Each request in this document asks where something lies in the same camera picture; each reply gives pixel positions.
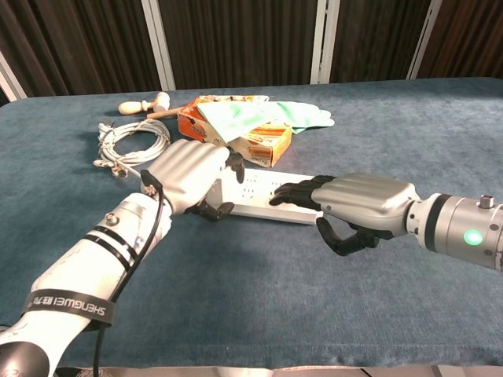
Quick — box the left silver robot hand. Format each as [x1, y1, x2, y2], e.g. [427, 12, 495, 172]
[140, 139, 245, 222]

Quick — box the wooden massage hammer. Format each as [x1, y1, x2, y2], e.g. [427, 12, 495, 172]
[119, 91, 185, 119]

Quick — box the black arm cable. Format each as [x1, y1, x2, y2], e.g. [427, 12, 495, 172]
[91, 169, 166, 377]

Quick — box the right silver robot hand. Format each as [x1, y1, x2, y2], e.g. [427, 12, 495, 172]
[268, 172, 417, 258]

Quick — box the white power strip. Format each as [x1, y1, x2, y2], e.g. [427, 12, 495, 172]
[205, 167, 325, 225]

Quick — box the blue velvet tablecloth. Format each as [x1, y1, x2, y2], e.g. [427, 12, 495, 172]
[0, 77, 503, 371]

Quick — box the orange cardboard box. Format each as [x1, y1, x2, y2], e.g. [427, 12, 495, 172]
[177, 94, 294, 169]

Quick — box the green rubber glove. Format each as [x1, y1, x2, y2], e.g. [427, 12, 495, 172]
[196, 100, 336, 143]

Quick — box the white metal frame post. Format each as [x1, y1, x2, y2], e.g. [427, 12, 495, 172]
[310, 0, 340, 85]
[0, 50, 28, 103]
[406, 0, 443, 81]
[140, 0, 177, 92]

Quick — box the coiled white power cord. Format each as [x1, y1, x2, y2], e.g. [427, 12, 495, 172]
[93, 118, 172, 180]

